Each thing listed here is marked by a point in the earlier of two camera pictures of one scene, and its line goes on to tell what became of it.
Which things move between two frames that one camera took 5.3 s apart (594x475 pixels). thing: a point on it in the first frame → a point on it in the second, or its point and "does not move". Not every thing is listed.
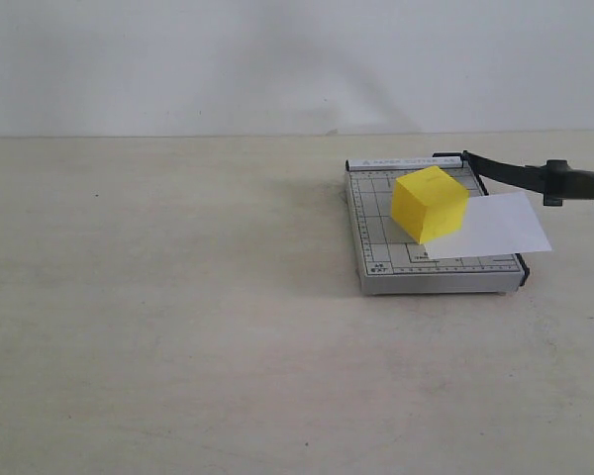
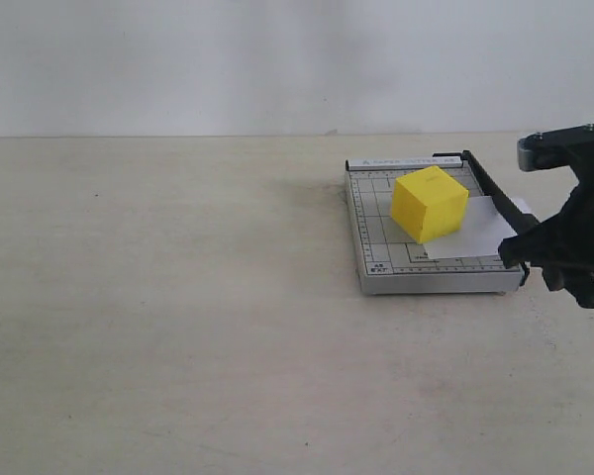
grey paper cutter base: (390, 260) does not move
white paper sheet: (493, 225) does not move
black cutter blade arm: (554, 178) → (512, 213)
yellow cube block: (429, 204) does not move
